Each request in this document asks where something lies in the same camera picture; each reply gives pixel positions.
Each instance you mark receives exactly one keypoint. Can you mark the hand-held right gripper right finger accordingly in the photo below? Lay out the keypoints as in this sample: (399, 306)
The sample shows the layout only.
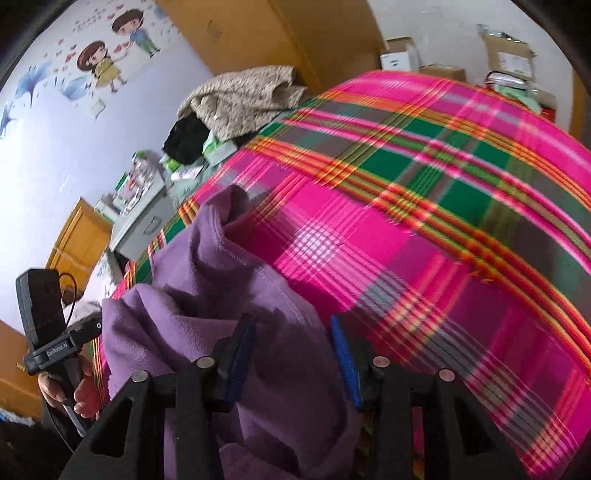
(344, 364)

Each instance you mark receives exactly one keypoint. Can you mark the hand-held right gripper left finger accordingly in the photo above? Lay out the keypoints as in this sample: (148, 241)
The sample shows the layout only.
(240, 364)

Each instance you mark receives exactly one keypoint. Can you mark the purple fleece pants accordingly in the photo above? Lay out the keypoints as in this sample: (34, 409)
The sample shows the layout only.
(221, 295)

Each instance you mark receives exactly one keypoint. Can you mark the person's left hand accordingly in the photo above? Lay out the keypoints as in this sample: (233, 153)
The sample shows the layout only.
(87, 392)

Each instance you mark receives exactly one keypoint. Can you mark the wooden bed headboard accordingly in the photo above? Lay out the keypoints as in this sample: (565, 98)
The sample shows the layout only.
(78, 244)

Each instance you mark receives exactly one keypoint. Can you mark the grey drawer cabinet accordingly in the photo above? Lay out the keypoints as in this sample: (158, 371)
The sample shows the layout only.
(143, 221)

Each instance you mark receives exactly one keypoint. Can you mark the pile of medicine boxes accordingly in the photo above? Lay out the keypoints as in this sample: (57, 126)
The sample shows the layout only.
(131, 184)

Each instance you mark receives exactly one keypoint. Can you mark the pink green plaid blanket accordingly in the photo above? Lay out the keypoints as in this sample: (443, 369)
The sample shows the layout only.
(415, 207)

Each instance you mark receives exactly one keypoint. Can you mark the green tissue pack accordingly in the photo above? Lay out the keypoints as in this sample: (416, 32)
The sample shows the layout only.
(220, 148)

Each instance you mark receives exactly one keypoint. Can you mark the black garment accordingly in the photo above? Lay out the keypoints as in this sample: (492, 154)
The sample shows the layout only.
(187, 138)

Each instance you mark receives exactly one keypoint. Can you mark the beige floral garment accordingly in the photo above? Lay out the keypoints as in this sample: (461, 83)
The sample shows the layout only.
(244, 97)

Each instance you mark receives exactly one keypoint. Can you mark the small closed brown cardboard box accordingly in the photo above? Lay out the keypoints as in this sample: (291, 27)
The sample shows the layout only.
(441, 73)

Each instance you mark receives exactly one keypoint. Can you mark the white cardboard box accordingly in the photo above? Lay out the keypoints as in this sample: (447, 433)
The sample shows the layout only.
(399, 53)

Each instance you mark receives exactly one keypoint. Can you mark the silver foil packet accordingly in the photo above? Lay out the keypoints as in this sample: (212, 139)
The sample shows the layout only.
(505, 81)

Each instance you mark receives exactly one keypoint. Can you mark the wooden wardrobe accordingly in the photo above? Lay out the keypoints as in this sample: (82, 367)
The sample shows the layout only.
(277, 32)

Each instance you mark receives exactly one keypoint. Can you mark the open brown cardboard box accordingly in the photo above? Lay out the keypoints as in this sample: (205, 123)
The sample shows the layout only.
(510, 53)

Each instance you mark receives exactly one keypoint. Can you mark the white wall switch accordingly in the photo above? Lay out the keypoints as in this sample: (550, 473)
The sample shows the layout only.
(99, 108)

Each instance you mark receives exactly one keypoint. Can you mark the cartoon couple wall sticker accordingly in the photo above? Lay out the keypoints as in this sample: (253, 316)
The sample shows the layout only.
(111, 50)

